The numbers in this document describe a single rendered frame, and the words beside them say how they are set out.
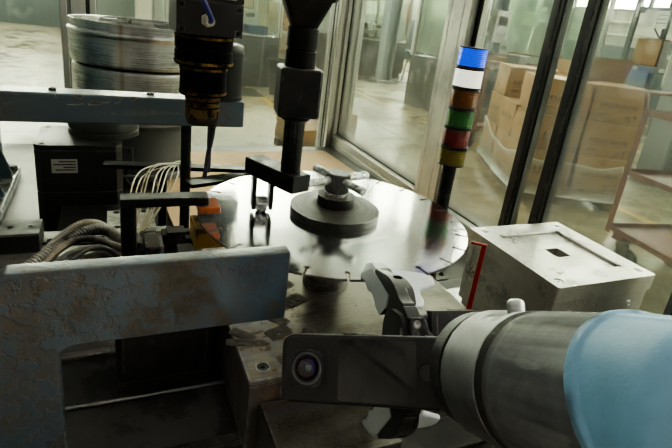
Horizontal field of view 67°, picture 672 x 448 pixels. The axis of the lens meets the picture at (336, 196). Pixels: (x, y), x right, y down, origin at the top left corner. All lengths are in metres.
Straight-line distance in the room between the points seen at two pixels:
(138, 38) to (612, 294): 0.96
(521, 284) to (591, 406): 0.53
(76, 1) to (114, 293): 1.24
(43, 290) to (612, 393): 0.34
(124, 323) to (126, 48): 0.82
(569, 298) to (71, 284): 0.56
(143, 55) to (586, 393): 1.06
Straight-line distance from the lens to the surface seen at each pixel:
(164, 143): 1.25
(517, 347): 0.26
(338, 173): 0.61
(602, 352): 0.22
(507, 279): 0.76
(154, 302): 0.42
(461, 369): 0.29
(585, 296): 0.74
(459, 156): 0.86
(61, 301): 0.41
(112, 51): 1.18
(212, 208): 0.57
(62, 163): 0.94
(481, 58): 0.84
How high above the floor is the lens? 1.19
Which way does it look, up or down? 20 degrees down
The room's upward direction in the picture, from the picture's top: 7 degrees clockwise
